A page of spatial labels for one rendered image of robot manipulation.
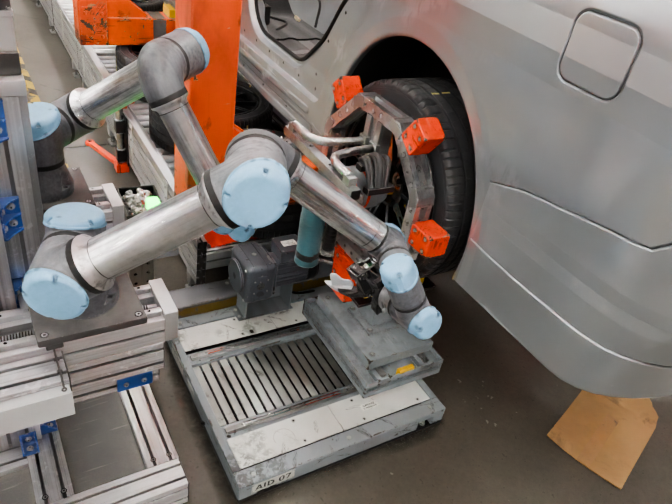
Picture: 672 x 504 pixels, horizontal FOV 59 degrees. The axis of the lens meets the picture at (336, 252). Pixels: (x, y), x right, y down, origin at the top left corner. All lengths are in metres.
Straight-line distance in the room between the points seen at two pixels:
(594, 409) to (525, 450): 0.43
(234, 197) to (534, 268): 0.82
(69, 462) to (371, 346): 1.07
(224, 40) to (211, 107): 0.22
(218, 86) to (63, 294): 1.06
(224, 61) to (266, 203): 1.05
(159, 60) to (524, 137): 0.87
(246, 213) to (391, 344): 1.34
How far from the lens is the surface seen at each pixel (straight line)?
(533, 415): 2.58
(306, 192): 1.20
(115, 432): 1.95
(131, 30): 3.98
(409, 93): 1.82
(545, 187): 1.49
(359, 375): 2.22
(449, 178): 1.71
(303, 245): 2.07
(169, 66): 1.47
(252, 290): 2.27
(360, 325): 2.32
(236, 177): 1.01
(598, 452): 2.58
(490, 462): 2.35
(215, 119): 2.08
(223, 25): 1.98
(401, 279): 1.21
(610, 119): 1.37
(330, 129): 2.05
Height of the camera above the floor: 1.75
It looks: 35 degrees down
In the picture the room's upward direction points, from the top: 11 degrees clockwise
